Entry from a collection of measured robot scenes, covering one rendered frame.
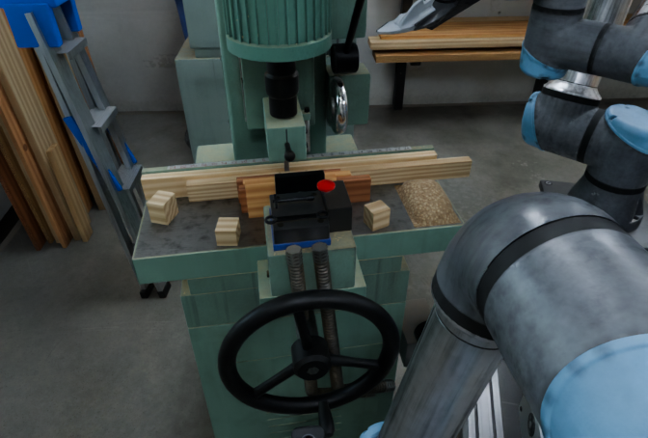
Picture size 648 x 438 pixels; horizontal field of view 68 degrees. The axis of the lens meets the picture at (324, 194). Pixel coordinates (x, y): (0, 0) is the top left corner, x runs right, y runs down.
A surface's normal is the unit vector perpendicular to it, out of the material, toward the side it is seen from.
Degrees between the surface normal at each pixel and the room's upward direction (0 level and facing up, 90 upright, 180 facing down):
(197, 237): 0
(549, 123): 72
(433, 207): 32
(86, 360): 0
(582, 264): 25
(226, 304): 90
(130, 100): 90
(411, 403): 81
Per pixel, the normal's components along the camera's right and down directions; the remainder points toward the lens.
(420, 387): -0.82, 0.18
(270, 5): -0.04, 0.57
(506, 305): -0.94, -0.16
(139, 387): 0.00, -0.82
